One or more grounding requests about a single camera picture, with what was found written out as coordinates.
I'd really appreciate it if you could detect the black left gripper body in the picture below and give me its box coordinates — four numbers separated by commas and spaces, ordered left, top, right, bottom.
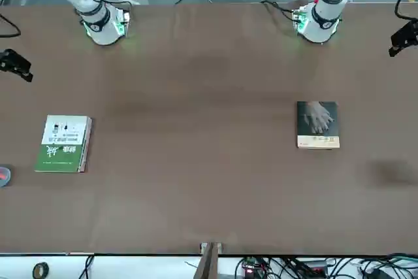
404, 19, 418, 37

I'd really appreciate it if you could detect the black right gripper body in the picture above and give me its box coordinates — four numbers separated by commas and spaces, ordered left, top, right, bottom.
0, 49, 16, 73

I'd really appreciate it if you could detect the dark book with hand photo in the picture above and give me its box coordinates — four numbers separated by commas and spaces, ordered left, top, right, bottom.
296, 101, 340, 150

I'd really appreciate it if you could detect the green and white book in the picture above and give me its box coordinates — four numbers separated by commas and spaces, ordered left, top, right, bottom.
34, 114, 93, 174

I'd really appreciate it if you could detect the black tape roll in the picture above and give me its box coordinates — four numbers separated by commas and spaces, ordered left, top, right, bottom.
32, 262, 50, 278

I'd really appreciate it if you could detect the white side desk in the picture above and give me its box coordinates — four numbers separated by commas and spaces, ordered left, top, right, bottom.
0, 254, 418, 279

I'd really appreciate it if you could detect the black power adapter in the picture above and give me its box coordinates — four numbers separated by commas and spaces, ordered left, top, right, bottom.
370, 267, 393, 279

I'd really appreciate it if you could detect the black ribbed power supply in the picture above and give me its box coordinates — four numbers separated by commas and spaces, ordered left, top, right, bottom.
305, 260, 329, 274

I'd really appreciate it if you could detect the circuit board with red light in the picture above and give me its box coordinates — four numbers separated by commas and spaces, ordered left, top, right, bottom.
240, 257, 267, 276

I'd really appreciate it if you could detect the black base cable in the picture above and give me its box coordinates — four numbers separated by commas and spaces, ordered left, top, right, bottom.
261, 0, 303, 22

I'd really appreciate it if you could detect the black desk cable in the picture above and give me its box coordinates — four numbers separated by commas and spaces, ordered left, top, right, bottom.
76, 254, 95, 279

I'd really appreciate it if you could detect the brown post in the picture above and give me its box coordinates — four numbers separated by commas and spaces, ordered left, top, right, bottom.
194, 242, 223, 279

